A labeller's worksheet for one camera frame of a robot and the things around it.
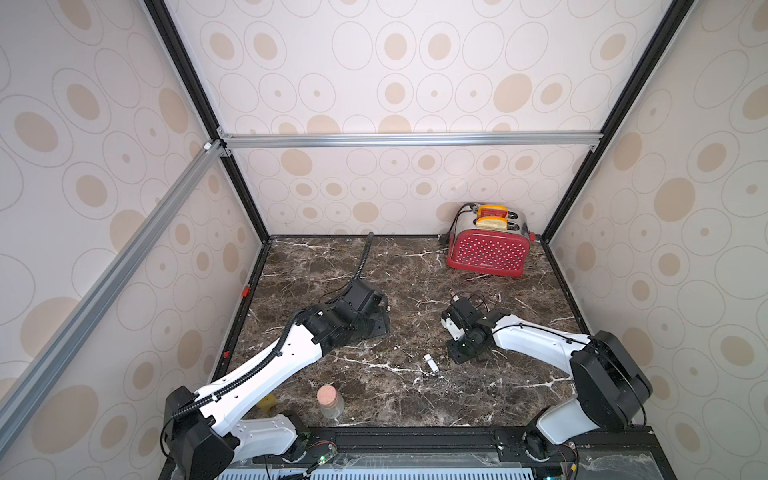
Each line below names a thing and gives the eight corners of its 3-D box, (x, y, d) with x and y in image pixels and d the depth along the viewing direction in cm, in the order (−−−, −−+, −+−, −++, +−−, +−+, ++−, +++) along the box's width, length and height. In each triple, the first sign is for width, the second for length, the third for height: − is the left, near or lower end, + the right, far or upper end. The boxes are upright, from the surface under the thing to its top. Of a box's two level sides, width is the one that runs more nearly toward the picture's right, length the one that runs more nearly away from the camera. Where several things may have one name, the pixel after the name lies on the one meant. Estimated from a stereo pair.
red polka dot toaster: (445, 269, 113) (454, 227, 96) (449, 240, 122) (458, 198, 105) (514, 281, 109) (536, 239, 92) (513, 251, 118) (532, 208, 102)
